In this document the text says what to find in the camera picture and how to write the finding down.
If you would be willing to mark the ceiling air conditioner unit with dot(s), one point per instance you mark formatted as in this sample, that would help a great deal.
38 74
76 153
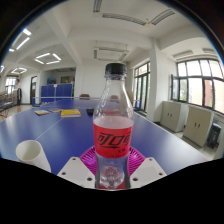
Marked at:
110 54

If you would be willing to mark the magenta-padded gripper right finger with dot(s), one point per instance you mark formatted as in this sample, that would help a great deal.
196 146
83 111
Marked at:
146 170

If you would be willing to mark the small yellow and blue book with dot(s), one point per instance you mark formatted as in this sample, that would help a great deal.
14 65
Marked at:
42 112

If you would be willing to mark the cream two-door cabinet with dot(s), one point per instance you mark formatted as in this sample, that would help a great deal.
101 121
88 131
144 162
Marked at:
197 126
172 116

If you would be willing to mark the black bin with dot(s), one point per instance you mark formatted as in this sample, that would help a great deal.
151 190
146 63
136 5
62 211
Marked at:
214 135

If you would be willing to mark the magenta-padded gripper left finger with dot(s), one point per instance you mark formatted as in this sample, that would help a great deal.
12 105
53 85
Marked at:
75 170

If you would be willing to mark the clear bottle with red label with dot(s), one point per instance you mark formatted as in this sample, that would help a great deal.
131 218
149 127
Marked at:
113 140

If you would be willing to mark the long ceiling strip light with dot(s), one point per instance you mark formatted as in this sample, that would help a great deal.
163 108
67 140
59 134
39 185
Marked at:
22 43

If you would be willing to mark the dark door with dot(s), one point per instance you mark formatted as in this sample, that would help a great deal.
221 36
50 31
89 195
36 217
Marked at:
33 90

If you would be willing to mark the wide dark-framed window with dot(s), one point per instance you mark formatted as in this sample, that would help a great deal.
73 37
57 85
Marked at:
200 83

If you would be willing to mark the black paddle case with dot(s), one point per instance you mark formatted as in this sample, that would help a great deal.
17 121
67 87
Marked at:
90 111

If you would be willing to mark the blue table with red legs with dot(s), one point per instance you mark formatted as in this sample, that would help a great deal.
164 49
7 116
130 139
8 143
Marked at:
6 105

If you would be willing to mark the grey pink booklet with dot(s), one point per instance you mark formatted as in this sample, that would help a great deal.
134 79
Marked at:
55 110

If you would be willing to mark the brown armchair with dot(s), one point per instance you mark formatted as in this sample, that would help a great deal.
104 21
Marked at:
84 96

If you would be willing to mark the square ceiling light frame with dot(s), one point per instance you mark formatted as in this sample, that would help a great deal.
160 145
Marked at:
23 69
56 56

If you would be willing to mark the white mug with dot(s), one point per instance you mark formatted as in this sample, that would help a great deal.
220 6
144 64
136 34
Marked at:
31 153

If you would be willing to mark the blue partition panels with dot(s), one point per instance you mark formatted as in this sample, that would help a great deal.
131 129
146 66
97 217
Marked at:
56 91

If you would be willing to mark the person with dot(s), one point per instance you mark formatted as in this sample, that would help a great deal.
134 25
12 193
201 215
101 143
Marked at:
18 91

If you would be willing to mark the tall dark-framed window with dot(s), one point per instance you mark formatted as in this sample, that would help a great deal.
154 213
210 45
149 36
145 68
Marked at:
142 85

